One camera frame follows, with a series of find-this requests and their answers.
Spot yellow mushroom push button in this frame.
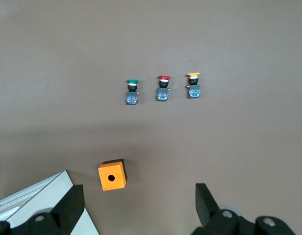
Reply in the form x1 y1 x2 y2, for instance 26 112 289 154
185 71 201 99

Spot brown table mat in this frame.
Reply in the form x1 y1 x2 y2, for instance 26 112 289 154
0 0 302 235

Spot white drawer cabinet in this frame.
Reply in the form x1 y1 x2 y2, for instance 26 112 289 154
0 170 100 235

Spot green mushroom push button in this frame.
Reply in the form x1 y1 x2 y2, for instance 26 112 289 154
125 78 140 105

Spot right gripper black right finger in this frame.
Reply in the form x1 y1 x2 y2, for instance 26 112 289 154
191 182 298 235

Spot orange button enclosure box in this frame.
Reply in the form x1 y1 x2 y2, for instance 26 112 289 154
98 158 129 192

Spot red mushroom push button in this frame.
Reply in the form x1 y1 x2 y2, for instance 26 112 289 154
155 74 172 102

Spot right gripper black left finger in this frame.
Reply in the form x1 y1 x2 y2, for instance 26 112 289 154
0 184 85 235

